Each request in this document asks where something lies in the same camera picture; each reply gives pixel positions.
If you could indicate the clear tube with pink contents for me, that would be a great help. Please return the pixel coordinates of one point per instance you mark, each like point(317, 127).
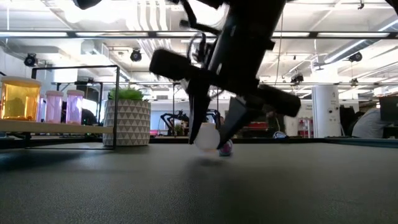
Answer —
point(227, 151)

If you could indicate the orange bottle with orange capsules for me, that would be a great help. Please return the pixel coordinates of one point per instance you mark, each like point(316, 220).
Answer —
point(20, 99)

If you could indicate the black frame bar with lights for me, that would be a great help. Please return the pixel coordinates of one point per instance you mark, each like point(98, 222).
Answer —
point(313, 34)

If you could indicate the white triangle pattern plant pot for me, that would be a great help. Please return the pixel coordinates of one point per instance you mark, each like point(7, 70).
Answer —
point(127, 124)

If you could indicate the green spiky plant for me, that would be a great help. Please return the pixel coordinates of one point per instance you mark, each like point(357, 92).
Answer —
point(126, 94)

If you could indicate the wooden shelf board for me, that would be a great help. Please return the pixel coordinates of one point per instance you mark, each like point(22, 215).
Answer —
point(62, 127)

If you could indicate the black background robot arm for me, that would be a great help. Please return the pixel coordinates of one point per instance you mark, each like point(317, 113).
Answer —
point(174, 119)

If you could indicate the white round column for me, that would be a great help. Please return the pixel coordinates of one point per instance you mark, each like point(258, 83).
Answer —
point(326, 112)

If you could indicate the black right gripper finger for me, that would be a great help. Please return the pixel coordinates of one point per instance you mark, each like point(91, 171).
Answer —
point(237, 118)
point(197, 105)

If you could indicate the person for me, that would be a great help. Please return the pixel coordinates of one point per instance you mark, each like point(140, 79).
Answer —
point(370, 126)

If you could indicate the black ceiling spotlight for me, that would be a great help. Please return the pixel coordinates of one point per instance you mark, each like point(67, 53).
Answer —
point(355, 57)
point(136, 55)
point(30, 59)
point(297, 77)

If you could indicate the white plastic medicine bottle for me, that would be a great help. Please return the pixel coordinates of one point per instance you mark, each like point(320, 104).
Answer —
point(206, 140)

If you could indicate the dark computer monitor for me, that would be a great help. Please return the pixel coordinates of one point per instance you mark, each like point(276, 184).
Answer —
point(388, 107)

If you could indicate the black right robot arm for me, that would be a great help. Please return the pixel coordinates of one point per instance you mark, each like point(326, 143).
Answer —
point(255, 12)

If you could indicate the black metal shelf frame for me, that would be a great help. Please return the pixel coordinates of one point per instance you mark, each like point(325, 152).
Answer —
point(117, 109)

